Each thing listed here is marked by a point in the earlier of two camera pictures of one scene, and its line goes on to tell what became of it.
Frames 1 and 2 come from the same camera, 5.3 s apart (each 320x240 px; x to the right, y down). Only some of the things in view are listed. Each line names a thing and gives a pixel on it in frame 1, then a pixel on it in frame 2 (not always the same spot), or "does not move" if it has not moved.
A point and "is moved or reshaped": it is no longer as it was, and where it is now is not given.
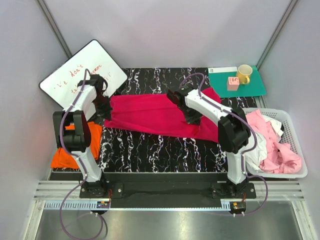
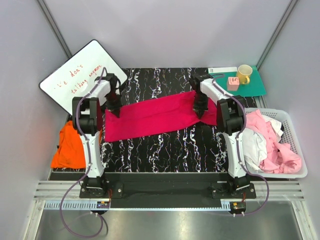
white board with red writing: [61, 85] does not move
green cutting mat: [219, 81] does not move
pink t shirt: [280, 158] does not move
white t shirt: [255, 159] does not move
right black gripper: [195, 120] to [200, 110]
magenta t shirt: [156, 111] is moved or reshaped
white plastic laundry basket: [290, 137] does not move
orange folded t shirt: [62, 158] does not move
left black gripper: [105, 113] to [115, 109]
